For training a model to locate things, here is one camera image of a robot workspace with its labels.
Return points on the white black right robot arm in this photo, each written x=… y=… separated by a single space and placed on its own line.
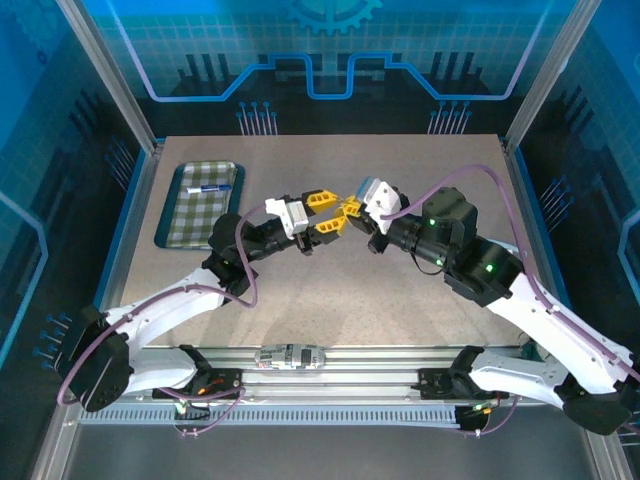
x=550 y=325

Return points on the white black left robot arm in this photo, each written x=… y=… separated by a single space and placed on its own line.
x=165 y=305

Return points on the green white checkered cloth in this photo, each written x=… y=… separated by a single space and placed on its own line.
x=200 y=210

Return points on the white blue marker pen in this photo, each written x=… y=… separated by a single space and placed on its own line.
x=210 y=188

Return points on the teal plastic tray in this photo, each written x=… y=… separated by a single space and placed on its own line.
x=164 y=220

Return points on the grey metal front panel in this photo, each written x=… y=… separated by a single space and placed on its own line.
x=325 y=455

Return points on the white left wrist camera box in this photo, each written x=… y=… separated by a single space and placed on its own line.
x=287 y=215

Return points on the aluminium table side rail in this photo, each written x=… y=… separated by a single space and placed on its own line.
x=526 y=200
x=145 y=200

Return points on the printed label on rail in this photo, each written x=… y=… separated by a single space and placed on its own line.
x=290 y=356

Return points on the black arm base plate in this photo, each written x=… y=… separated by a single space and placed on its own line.
x=227 y=379
x=432 y=382

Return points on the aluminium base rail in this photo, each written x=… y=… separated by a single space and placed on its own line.
x=375 y=375

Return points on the aluminium frame post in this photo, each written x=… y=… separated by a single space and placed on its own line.
x=550 y=75
x=111 y=75

